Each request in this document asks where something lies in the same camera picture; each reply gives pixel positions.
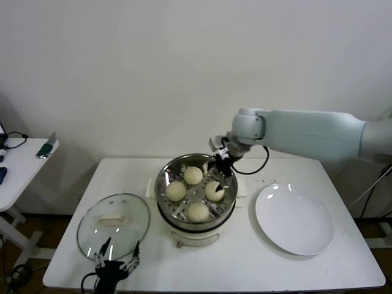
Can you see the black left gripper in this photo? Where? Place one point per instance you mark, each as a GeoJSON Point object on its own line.
{"type": "Point", "coordinates": [108, 271]}

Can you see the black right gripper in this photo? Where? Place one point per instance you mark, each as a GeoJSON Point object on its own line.
{"type": "Point", "coordinates": [224, 167]}

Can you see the white steamed baozi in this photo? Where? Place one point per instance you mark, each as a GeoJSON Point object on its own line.
{"type": "Point", "coordinates": [176, 191]}
{"type": "Point", "coordinates": [198, 212]}
{"type": "Point", "coordinates": [211, 194]}
{"type": "Point", "coordinates": [193, 176]}

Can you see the round glass pot lid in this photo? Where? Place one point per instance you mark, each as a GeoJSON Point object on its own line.
{"type": "Point", "coordinates": [111, 219]}

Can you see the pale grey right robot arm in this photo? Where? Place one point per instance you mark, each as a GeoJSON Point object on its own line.
{"type": "Point", "coordinates": [306, 134]}

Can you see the perforated steel steamer basket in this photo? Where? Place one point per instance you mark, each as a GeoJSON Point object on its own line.
{"type": "Point", "coordinates": [194, 194]}

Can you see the cream electric cooker pot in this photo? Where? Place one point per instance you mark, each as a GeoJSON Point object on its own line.
{"type": "Point", "coordinates": [196, 239]}

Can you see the round white plate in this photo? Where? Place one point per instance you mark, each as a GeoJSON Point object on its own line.
{"type": "Point", "coordinates": [294, 220]}

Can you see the green and silver object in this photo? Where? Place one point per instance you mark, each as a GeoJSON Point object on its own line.
{"type": "Point", "coordinates": [46, 150]}

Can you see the white side table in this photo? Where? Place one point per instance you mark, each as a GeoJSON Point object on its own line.
{"type": "Point", "coordinates": [21, 159]}

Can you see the dark blue flat object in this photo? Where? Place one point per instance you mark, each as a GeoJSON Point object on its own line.
{"type": "Point", "coordinates": [2, 176]}

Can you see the beige cabinet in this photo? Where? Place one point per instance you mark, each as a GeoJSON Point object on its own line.
{"type": "Point", "coordinates": [382, 199]}

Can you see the white stand base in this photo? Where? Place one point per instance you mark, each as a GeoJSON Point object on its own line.
{"type": "Point", "coordinates": [379, 226]}

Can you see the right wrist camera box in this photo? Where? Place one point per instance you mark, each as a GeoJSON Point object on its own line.
{"type": "Point", "coordinates": [219, 145]}

